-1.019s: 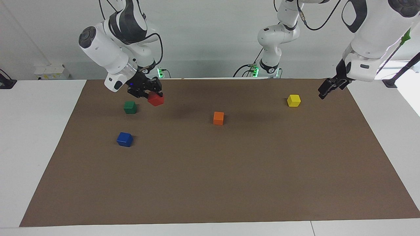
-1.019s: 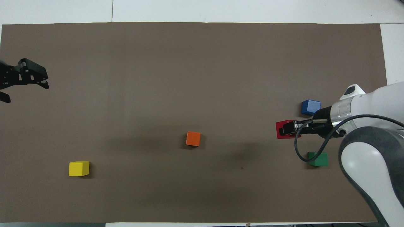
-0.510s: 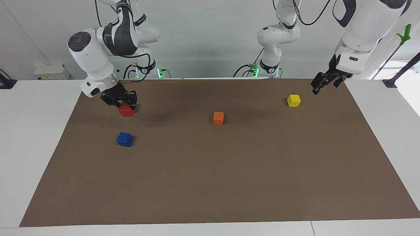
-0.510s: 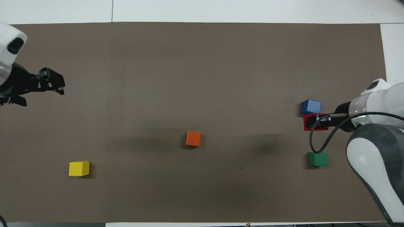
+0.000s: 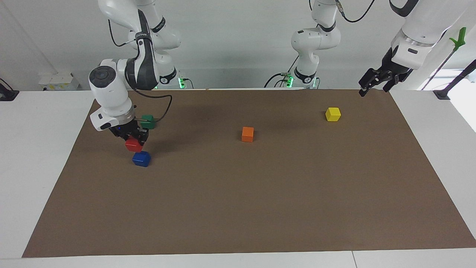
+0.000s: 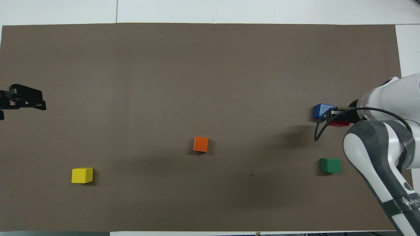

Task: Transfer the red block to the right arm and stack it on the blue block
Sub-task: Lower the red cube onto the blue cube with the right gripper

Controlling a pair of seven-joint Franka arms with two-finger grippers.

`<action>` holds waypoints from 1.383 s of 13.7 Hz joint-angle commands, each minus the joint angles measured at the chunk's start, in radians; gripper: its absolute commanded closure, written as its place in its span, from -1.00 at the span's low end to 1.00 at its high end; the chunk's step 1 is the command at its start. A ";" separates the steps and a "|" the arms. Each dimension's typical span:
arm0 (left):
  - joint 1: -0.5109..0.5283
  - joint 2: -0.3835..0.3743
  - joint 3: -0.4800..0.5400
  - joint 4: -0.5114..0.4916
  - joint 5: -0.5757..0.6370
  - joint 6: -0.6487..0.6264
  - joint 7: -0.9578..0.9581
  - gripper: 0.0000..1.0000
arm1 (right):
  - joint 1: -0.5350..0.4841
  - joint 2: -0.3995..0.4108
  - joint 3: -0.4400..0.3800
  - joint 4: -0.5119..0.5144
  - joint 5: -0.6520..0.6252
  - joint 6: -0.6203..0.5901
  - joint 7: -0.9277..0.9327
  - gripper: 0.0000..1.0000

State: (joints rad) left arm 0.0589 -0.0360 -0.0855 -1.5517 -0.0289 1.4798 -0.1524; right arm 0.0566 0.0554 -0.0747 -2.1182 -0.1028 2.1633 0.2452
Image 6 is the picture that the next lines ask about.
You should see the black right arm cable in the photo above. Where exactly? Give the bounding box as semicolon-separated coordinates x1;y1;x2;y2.
314;107;412;142

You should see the blue wooden block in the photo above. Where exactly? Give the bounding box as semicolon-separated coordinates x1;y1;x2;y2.
313;104;334;120

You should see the brown table mat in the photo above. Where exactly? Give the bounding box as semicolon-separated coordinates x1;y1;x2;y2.
0;23;419;232

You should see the orange wooden block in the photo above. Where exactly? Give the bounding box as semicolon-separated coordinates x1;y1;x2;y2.
193;136;209;153

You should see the green wooden block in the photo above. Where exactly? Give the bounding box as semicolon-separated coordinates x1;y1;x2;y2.
320;158;342;173

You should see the yellow wooden block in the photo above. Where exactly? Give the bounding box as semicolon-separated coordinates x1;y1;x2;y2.
72;167;94;184

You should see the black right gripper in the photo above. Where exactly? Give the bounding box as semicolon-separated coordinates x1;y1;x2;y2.
330;100;362;124

